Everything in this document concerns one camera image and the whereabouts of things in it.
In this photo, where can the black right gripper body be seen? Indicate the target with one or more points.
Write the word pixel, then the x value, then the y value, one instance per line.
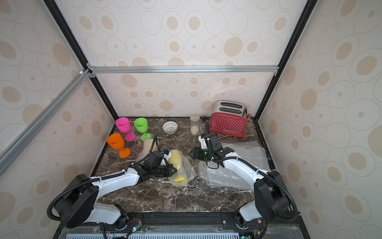
pixel 198 152

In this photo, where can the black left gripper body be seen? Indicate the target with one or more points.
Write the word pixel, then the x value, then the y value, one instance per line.
pixel 162 171

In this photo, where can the yellow glass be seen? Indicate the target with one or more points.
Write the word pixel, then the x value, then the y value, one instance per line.
pixel 186 172

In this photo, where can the beige glass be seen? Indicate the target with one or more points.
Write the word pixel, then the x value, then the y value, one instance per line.
pixel 149 145

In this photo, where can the clear bubble wrap sheet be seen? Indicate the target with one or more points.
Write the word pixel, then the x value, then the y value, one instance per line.
pixel 222 177
pixel 252 152

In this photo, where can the green glass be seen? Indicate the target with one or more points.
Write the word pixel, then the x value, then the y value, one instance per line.
pixel 141 125

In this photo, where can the orange glass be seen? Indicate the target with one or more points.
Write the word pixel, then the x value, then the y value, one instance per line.
pixel 117 142

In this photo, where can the pink plastic wine glass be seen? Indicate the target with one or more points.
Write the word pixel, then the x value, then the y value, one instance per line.
pixel 124 125

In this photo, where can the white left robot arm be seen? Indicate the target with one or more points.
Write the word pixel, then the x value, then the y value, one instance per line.
pixel 78 203

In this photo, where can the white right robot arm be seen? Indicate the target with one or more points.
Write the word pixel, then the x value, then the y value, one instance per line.
pixel 272 198

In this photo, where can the red polka dot toaster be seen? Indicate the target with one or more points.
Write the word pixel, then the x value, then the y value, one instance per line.
pixel 229 118

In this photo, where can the clear jar with powder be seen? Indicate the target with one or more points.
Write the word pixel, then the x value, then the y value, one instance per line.
pixel 194 124

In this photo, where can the white perforated strainer bowl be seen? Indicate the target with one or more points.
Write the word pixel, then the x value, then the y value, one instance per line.
pixel 170 127

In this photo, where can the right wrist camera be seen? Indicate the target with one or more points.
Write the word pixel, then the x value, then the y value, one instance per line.
pixel 203 140

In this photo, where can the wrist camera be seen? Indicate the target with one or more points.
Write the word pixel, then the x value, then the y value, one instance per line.
pixel 166 155
pixel 203 140

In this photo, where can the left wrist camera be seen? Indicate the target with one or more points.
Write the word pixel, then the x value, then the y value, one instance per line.
pixel 166 155

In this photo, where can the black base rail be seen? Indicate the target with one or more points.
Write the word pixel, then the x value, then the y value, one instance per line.
pixel 187 226

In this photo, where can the horizontal aluminium frame bar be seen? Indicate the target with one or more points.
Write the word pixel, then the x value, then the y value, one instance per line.
pixel 185 69

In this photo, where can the left diagonal aluminium frame bar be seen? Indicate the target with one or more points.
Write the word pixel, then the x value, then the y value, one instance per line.
pixel 23 140

